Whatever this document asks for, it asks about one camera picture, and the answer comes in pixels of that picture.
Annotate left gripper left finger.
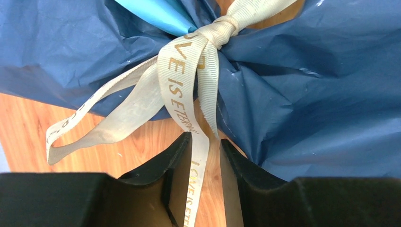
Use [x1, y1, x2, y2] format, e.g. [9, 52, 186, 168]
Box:
[0, 132, 192, 227]

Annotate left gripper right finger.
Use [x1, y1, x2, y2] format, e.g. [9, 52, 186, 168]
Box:
[220, 139, 401, 227]

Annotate blue wrapping paper sheet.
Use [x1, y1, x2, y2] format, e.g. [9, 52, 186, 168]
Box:
[0, 0, 401, 181]

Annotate cream printed ribbon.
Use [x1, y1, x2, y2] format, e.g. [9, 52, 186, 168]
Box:
[46, 0, 292, 227]

